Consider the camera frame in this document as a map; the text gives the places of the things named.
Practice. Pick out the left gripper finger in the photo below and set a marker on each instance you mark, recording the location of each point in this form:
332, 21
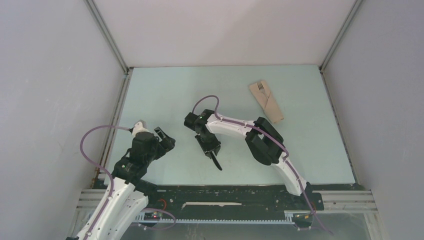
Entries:
166, 142
162, 149

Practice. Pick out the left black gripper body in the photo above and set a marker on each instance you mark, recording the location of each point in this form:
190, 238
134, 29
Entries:
151, 156

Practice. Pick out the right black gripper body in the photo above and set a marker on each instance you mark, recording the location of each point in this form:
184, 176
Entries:
208, 139

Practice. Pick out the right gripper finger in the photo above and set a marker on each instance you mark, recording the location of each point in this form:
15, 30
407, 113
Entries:
205, 146
215, 147

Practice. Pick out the black knife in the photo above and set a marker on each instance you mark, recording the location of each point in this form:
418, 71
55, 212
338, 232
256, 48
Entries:
215, 161

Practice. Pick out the beige cloth napkin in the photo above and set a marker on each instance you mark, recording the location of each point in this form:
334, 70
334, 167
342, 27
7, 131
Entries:
272, 110

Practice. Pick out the silver fork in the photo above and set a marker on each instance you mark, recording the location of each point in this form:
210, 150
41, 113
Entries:
263, 92

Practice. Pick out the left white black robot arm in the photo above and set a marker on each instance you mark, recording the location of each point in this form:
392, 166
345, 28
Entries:
127, 193

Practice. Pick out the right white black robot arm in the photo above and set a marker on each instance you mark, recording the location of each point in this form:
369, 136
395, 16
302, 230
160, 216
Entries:
263, 140

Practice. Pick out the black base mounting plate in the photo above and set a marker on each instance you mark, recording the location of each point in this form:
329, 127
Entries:
233, 202

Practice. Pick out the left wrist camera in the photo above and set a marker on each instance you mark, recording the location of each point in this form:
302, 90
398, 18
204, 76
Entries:
141, 135

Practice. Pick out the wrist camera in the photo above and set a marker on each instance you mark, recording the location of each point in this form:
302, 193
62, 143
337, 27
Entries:
198, 123
141, 135

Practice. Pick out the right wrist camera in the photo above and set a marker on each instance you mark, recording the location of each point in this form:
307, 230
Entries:
198, 123

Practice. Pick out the white slotted cable duct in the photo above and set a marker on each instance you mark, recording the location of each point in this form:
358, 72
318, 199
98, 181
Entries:
145, 218

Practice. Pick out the aluminium frame rail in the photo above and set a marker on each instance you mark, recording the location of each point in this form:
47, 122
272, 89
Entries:
334, 201

